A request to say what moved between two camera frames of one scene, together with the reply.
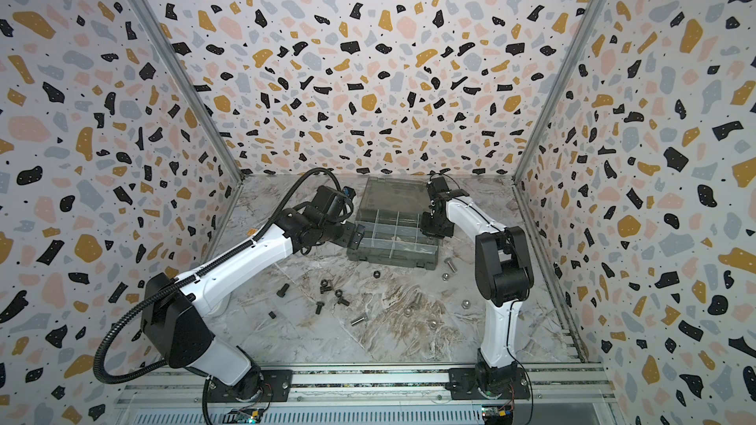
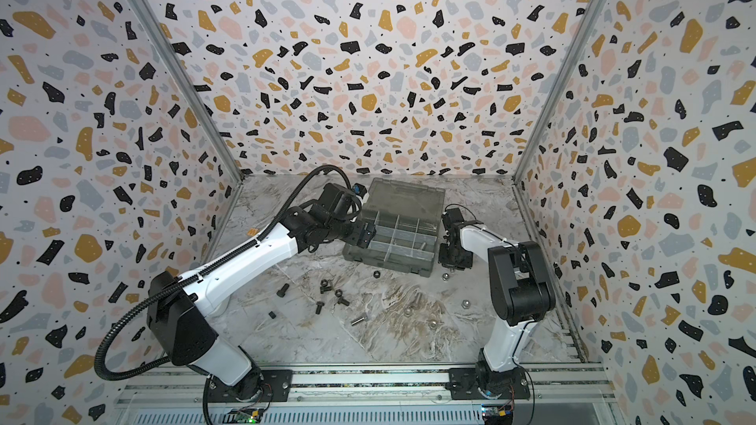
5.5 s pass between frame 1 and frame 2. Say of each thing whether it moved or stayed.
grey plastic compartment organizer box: stayed
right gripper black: moved
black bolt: stayed
